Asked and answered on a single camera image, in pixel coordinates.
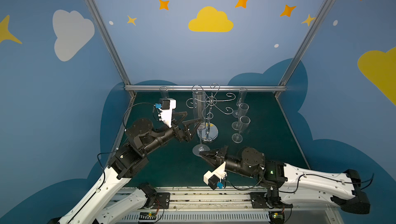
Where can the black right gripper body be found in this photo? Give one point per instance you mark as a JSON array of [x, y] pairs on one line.
[[221, 157]]

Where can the aluminium corner post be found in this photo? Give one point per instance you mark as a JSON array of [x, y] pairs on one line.
[[313, 29], [98, 20]]

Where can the aluminium back frame rail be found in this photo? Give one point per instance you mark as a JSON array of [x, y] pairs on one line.
[[213, 87]]

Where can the chrome wine glass rack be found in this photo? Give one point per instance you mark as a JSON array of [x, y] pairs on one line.
[[201, 100]]

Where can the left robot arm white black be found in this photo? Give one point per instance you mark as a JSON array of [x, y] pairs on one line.
[[131, 158]]

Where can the aluminium left corner post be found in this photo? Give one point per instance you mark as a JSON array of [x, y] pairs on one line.
[[98, 20]]

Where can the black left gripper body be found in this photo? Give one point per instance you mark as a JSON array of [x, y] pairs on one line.
[[179, 131]]

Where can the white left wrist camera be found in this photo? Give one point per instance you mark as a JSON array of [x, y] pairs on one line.
[[165, 108]]

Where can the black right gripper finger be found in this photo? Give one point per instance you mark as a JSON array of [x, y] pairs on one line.
[[209, 154], [212, 161]]

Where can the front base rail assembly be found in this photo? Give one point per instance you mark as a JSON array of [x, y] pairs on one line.
[[201, 205]]

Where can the aluminium left floor rail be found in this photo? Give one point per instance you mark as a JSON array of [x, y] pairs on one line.
[[112, 120]]

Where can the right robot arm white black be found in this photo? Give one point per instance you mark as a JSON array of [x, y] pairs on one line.
[[287, 184]]

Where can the aluminium right corner post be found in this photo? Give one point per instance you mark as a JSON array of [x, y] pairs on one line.
[[313, 29]]

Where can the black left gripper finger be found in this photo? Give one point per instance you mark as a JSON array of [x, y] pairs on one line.
[[178, 117], [191, 126]]

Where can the clear wine glass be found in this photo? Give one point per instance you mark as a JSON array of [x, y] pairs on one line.
[[241, 111], [241, 125]]

